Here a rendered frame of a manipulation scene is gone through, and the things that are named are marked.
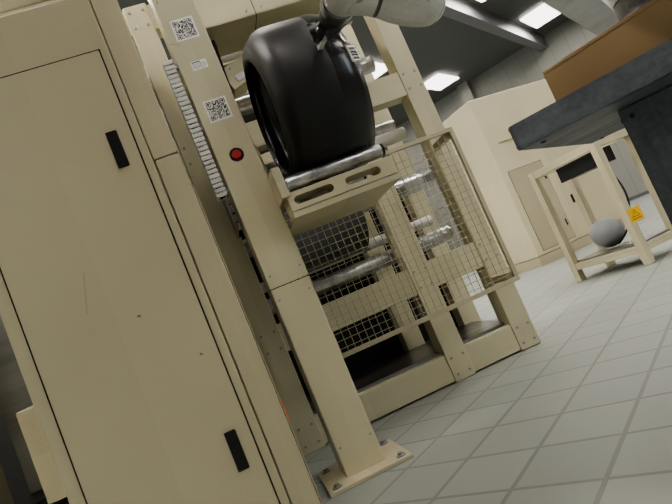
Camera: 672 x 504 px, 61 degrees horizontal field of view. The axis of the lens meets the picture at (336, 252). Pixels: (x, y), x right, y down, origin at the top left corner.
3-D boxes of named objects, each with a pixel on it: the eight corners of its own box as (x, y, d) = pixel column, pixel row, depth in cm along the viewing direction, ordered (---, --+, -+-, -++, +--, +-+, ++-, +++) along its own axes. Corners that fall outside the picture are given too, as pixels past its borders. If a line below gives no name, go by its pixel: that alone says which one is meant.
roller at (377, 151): (278, 179, 176) (282, 192, 177) (281, 180, 172) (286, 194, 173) (378, 142, 183) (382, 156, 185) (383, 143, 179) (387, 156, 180)
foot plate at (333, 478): (331, 498, 161) (328, 491, 161) (318, 476, 187) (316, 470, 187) (414, 456, 167) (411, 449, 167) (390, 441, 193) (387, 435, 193)
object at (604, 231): (651, 264, 328) (592, 140, 334) (576, 282, 383) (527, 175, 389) (688, 244, 341) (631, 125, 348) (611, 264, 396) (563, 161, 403)
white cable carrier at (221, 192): (217, 198, 177) (161, 62, 181) (217, 202, 182) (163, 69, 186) (230, 193, 178) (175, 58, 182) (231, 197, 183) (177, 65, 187)
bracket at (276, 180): (282, 199, 168) (269, 169, 168) (274, 226, 206) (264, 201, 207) (292, 195, 168) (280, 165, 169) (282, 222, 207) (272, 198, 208)
